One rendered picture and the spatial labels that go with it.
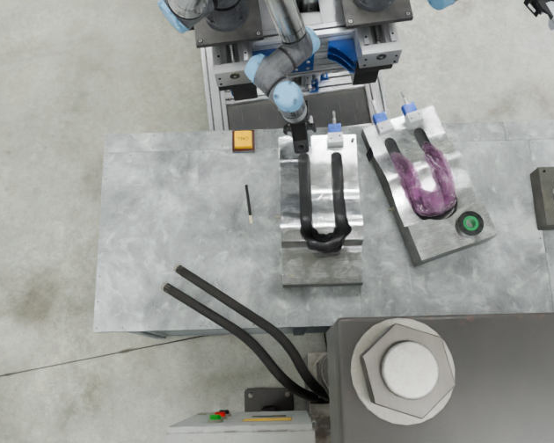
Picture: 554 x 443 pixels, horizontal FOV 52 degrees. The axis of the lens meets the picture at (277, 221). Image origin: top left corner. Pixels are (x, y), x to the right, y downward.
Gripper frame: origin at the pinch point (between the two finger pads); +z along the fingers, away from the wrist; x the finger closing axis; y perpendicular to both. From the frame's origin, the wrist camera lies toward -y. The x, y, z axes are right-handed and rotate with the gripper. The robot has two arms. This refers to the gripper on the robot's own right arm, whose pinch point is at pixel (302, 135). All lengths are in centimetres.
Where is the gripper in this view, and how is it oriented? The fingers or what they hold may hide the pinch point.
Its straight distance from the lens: 186.5
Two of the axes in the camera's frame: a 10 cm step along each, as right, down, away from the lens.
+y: -0.4, -9.9, 1.2
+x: -9.9, 0.6, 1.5
